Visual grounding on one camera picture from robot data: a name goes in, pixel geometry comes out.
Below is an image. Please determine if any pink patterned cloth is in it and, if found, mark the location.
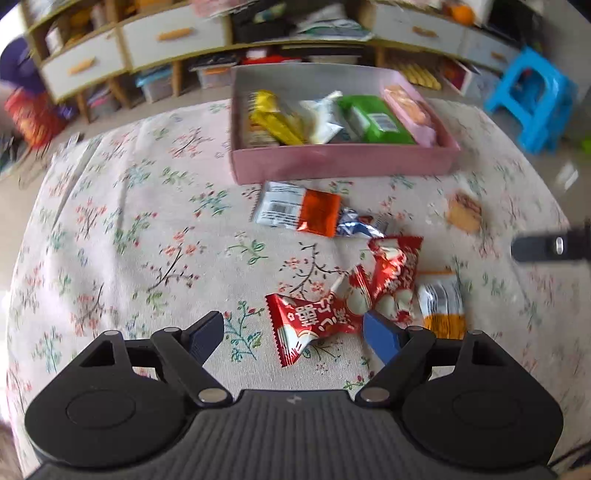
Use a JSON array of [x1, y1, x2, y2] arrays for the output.
[[189, 0, 241, 19]]

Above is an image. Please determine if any yellow egg tray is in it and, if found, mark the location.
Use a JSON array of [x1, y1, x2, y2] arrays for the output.
[[397, 62, 444, 90]]

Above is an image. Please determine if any green snack packet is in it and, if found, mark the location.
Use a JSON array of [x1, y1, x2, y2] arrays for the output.
[[337, 95, 416, 145]]

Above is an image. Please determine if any stack of papers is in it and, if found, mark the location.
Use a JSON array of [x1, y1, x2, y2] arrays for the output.
[[295, 16, 375, 43]]

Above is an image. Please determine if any red printed bag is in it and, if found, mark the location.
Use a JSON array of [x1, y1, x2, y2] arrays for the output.
[[4, 88, 65, 149]]

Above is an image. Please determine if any floral blanket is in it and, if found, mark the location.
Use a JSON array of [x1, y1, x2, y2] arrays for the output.
[[7, 99, 583, 480]]

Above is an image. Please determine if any black plastic case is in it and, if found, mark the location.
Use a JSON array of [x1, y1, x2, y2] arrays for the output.
[[233, 4, 301, 44]]

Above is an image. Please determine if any blue plastic stool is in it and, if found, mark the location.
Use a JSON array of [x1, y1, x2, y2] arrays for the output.
[[485, 46, 578, 155]]

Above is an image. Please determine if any red white snack packet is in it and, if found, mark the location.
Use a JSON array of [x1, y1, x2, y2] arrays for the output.
[[367, 235, 424, 324], [265, 265, 372, 368]]

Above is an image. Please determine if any clear plastic container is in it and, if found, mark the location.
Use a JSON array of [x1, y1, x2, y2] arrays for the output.
[[305, 54, 362, 66]]

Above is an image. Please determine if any silver sandwich cookie packet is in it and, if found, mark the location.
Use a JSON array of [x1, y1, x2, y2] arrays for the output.
[[335, 113, 368, 143]]

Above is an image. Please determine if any long wooden cabinet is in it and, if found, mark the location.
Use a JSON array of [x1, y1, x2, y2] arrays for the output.
[[21, 0, 546, 125]]

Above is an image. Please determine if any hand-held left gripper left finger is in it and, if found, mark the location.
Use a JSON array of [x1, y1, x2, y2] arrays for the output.
[[76, 311, 232, 408]]

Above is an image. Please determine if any orange fruit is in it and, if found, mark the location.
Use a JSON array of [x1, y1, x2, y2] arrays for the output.
[[443, 0, 476, 26]]

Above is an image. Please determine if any orange silver snack packet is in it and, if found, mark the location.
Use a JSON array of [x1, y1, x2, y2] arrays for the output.
[[252, 181, 342, 237]]

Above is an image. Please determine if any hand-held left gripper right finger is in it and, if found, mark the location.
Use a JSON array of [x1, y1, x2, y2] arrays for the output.
[[355, 311, 511, 408]]

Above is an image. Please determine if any blue plastic container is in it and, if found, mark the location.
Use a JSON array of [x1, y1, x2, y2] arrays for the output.
[[136, 67, 178, 104]]

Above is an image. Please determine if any yellow snack packet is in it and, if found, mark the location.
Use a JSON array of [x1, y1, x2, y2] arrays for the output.
[[247, 117, 282, 148]]

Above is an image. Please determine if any gold snack packet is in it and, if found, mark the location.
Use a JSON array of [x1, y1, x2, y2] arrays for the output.
[[249, 90, 310, 146]]

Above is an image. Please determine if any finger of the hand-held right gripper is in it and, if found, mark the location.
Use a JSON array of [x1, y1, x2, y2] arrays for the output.
[[511, 233, 591, 265]]

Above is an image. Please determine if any purple bag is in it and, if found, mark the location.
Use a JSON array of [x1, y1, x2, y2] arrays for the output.
[[0, 37, 42, 89]]

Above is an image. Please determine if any white orange-band snack packet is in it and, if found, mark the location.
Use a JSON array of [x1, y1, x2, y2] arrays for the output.
[[417, 270, 467, 340]]

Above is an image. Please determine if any white drawer with wooden handle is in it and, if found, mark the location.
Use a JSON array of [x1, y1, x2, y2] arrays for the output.
[[120, 14, 232, 70], [41, 34, 127, 101], [369, 4, 467, 52], [462, 30, 522, 73]]

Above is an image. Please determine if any blue silver snack packet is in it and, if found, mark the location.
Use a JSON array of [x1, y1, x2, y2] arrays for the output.
[[336, 208, 391, 238]]

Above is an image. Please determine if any white storage box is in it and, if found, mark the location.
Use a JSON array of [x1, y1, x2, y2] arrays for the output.
[[441, 58, 481, 95]]

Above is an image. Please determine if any white blue-label snack packet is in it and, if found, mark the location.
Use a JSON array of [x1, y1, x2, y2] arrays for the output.
[[300, 91, 352, 145]]

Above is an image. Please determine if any plastic bin with dark lid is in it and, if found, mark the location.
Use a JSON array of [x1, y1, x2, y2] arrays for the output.
[[191, 62, 234, 90]]

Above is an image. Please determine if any pink red snack packet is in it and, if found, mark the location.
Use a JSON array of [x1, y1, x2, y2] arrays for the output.
[[383, 84, 437, 147]]

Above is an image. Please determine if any pink cardboard box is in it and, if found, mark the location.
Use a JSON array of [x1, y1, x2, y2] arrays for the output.
[[229, 64, 462, 185]]

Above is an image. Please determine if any small biscuit snack packet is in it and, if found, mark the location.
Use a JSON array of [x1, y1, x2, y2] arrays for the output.
[[445, 191, 483, 233]]

